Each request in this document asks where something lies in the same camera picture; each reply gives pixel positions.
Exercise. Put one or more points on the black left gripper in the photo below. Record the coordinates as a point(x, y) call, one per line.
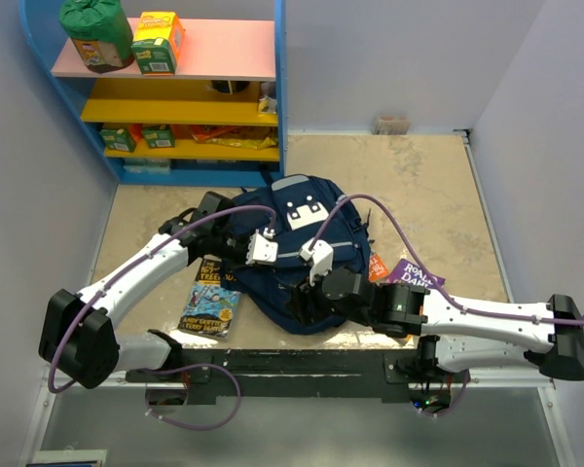
point(241, 261)

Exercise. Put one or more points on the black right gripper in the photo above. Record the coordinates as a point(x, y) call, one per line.
point(301, 294)

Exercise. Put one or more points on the navy blue backpack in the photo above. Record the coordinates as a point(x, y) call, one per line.
point(301, 203)

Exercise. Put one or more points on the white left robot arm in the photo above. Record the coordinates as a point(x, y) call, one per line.
point(79, 332)

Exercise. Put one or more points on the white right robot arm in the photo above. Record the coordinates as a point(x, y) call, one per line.
point(456, 334)

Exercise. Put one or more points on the orange 78-storey treehouse book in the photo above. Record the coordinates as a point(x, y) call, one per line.
point(377, 268)

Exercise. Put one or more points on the Roald Dahl Charlie book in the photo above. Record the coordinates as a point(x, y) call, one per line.
point(406, 272)

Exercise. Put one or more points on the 169-storey treehouse book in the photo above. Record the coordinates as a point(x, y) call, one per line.
point(210, 308)

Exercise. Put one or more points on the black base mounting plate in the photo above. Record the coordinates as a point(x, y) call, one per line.
point(393, 376)

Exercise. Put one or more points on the orange yellow snack packets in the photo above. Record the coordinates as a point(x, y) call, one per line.
point(241, 137)

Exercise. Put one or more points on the green box right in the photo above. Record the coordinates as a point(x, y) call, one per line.
point(159, 137)

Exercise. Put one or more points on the blue shelf unit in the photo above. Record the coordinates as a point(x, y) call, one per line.
point(217, 83)

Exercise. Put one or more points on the green box left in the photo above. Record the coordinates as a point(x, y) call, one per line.
point(117, 139)

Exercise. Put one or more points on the yellow green carton box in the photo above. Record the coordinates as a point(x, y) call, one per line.
point(157, 42)

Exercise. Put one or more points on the green chips canister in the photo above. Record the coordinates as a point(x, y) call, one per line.
point(100, 32)

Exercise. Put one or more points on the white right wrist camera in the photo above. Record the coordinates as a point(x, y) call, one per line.
point(318, 254)

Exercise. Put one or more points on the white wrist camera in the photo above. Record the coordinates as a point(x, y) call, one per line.
point(318, 254)
point(262, 248)

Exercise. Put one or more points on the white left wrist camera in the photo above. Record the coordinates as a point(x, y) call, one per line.
point(262, 248)

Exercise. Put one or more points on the small brown box at wall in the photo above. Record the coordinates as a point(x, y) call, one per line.
point(391, 125)

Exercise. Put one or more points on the aluminium rail frame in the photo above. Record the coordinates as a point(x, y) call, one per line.
point(431, 184)

